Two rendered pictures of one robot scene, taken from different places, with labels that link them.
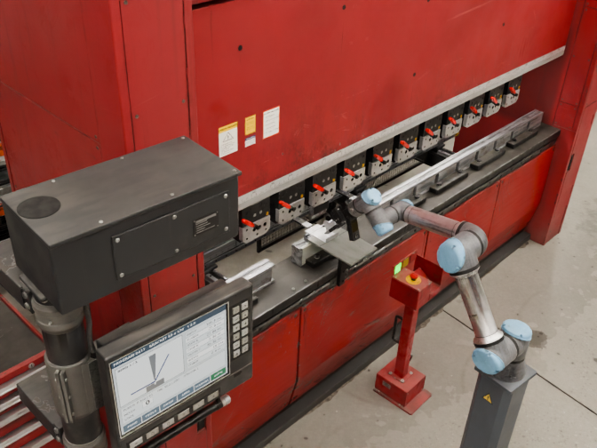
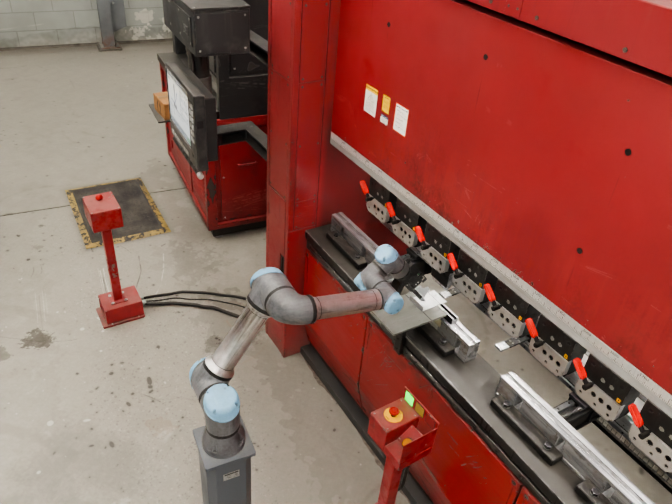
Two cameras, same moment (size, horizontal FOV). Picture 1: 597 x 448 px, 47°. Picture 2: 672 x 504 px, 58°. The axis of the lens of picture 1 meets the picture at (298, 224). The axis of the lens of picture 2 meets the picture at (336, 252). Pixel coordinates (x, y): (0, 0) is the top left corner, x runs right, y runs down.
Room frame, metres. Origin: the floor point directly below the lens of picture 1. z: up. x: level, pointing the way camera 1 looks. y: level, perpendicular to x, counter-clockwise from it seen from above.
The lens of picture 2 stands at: (2.66, -2.10, 2.59)
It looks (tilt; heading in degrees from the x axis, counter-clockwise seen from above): 35 degrees down; 103
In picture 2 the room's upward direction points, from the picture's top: 5 degrees clockwise
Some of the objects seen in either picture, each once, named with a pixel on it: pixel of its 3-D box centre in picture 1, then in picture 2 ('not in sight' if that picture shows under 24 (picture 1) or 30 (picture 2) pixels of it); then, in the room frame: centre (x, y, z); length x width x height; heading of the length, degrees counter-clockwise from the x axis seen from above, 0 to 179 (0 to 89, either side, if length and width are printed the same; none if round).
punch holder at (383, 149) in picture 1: (375, 154); (515, 306); (2.91, -0.35, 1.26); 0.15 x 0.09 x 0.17; 137
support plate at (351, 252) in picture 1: (342, 244); (407, 311); (2.53, -0.20, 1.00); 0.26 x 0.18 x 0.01; 47
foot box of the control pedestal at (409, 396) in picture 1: (403, 384); not in sight; (2.60, -0.60, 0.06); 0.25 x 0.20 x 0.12; 49
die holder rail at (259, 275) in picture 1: (226, 294); (362, 246); (2.23, 0.28, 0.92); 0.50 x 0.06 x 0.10; 137
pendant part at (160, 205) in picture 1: (139, 320); (206, 87); (1.38, 0.41, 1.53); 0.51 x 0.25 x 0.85; 134
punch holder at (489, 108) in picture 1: (489, 98); not in sight; (3.64, -1.03, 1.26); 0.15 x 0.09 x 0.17; 137
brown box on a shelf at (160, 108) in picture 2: not in sight; (173, 102); (0.74, 1.21, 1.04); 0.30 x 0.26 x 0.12; 131
